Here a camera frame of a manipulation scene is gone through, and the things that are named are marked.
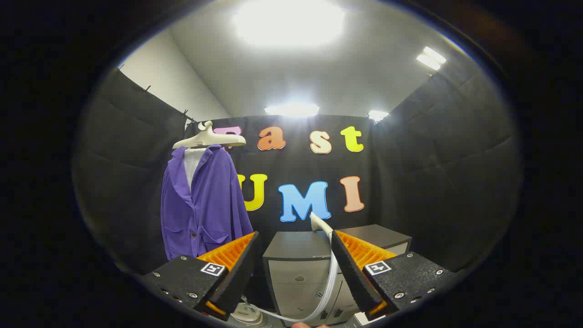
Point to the white clothes hanger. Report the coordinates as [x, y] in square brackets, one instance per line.
[207, 139]

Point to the grey cabinet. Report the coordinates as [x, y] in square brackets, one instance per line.
[296, 248]

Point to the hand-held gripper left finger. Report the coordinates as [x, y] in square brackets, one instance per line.
[239, 278]

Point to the white steamer base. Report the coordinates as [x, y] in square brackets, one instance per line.
[246, 314]

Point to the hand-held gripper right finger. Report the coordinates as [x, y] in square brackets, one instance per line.
[350, 273]

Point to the large ceiling light panel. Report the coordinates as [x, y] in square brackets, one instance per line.
[289, 20]

